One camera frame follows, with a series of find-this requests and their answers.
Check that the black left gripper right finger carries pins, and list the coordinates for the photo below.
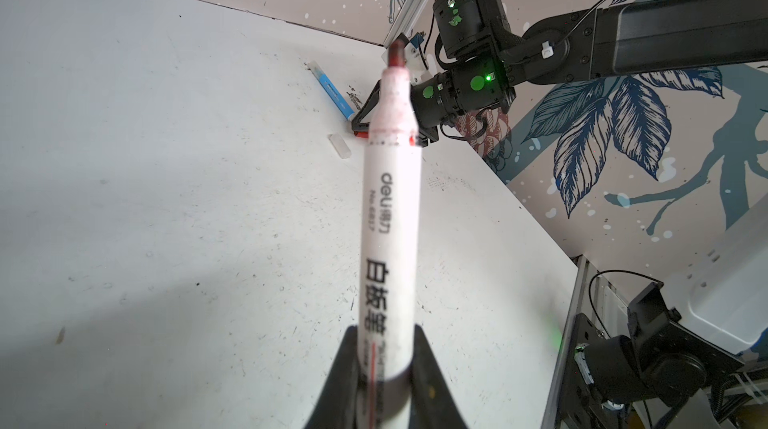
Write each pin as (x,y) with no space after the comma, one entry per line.
(432,403)

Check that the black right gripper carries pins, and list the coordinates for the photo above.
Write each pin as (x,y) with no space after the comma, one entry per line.
(474,85)

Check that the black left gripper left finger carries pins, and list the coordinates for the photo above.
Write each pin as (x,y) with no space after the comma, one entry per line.
(336,405)

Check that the white whiteboard marker pen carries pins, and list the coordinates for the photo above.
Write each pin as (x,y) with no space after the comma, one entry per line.
(391,195)

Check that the blue marker pen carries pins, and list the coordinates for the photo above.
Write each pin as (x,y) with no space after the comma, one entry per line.
(330,89)

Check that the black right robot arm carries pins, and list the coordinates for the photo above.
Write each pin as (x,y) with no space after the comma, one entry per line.
(606,66)

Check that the lone translucent pen cap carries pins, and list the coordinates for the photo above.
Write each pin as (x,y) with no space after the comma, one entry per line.
(340,146)

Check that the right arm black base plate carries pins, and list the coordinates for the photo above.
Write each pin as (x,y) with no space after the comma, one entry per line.
(570,402)

